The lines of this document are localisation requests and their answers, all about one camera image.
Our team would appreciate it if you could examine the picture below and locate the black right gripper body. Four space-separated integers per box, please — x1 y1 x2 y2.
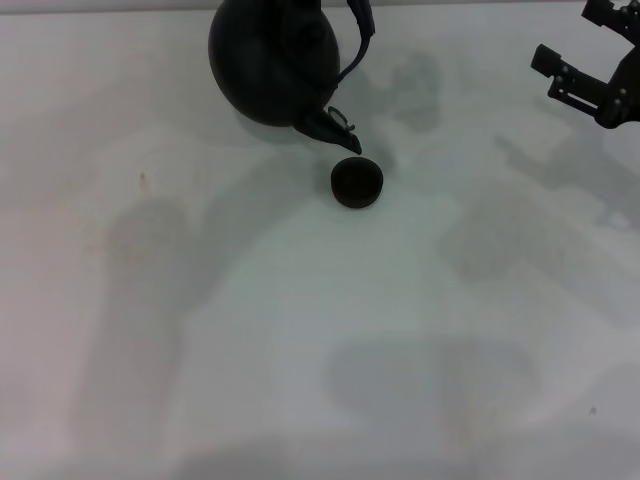
599 46 640 131

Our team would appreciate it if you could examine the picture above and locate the small dark brown teacup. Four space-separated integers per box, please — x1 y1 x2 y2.
329 155 385 208

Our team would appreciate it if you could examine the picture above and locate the black round teapot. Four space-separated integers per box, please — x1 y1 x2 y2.
207 0 378 156

